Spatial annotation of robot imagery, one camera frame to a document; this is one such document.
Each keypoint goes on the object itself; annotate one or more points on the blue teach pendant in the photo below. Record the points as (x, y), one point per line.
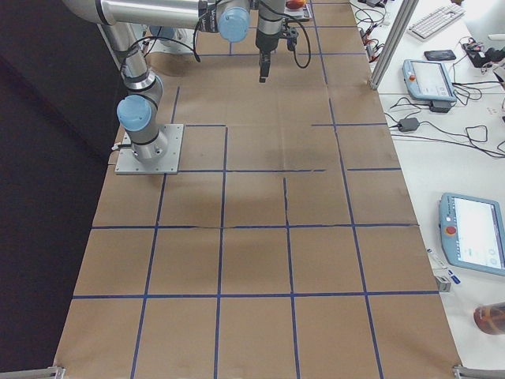
(426, 80)
(472, 233)

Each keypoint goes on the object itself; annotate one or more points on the white keyboard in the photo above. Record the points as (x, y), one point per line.
(435, 22)

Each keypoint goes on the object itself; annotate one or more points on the red yellow mango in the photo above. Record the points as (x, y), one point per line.
(294, 4)

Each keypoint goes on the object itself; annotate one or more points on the black smartphone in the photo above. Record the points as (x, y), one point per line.
(440, 55)

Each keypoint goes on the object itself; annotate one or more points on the brown glass bottle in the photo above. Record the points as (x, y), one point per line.
(490, 318)

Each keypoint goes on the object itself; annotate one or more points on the near blue teach pendant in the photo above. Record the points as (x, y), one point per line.
(472, 233)

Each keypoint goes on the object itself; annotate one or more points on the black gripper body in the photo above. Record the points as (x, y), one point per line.
(263, 42)

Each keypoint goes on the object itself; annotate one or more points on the aluminium frame post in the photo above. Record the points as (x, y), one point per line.
(398, 28)

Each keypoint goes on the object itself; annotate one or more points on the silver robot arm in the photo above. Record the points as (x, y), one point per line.
(230, 19)
(168, 32)

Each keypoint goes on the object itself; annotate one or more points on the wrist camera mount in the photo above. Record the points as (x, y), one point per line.
(290, 35)

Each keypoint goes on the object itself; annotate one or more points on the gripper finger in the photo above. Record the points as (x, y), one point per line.
(264, 64)

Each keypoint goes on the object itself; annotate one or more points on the black power adapter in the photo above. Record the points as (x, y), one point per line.
(406, 125)

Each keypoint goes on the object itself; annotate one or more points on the far blue teach pendant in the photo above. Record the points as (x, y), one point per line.
(426, 80)

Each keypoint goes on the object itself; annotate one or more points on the silver digital kitchen scale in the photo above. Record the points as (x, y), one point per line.
(302, 14)

